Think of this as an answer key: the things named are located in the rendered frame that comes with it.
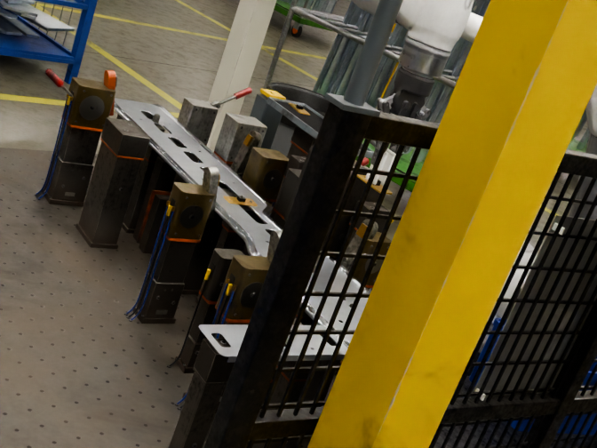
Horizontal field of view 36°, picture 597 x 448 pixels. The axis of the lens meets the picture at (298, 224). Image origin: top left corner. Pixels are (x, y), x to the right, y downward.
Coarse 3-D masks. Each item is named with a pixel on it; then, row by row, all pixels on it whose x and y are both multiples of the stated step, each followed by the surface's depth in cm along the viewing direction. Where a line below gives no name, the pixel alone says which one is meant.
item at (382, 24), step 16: (384, 0) 90; (400, 0) 90; (384, 16) 90; (368, 32) 92; (384, 32) 91; (368, 48) 92; (384, 48) 92; (368, 64) 92; (352, 80) 93; (368, 80) 93; (336, 96) 94; (352, 96) 93; (368, 112) 94
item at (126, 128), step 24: (120, 120) 243; (120, 144) 234; (144, 144) 238; (96, 168) 245; (120, 168) 238; (96, 192) 244; (120, 192) 241; (96, 216) 243; (120, 216) 245; (96, 240) 244
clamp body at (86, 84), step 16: (80, 80) 254; (80, 96) 251; (96, 96) 253; (112, 96) 255; (64, 112) 256; (80, 112) 253; (96, 112) 255; (64, 128) 255; (80, 128) 255; (96, 128) 258; (64, 144) 258; (80, 144) 258; (96, 144) 261; (64, 160) 258; (80, 160) 260; (48, 176) 264; (64, 176) 260; (80, 176) 262; (48, 192) 263; (64, 192) 262; (80, 192) 265
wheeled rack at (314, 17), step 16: (288, 16) 661; (304, 16) 652; (320, 16) 672; (336, 16) 698; (336, 32) 636; (352, 32) 659; (400, 48) 657; (272, 64) 673; (448, 80) 581; (256, 96) 683; (400, 160) 636
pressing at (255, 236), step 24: (144, 120) 261; (168, 120) 270; (168, 144) 248; (192, 144) 256; (192, 168) 236; (240, 192) 232; (240, 216) 216; (264, 216) 221; (264, 240) 207; (336, 288) 195; (312, 312) 181; (360, 312) 188
